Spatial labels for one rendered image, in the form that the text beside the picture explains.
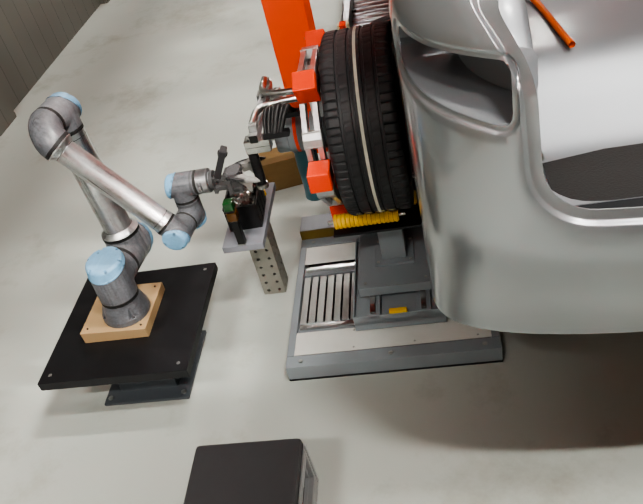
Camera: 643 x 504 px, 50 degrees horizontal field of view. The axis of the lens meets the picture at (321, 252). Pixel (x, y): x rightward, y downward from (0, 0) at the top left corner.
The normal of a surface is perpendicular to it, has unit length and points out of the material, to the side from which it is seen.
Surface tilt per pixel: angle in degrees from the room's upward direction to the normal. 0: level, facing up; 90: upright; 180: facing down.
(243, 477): 0
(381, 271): 0
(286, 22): 90
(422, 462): 0
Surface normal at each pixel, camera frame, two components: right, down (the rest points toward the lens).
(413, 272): -0.21, -0.76
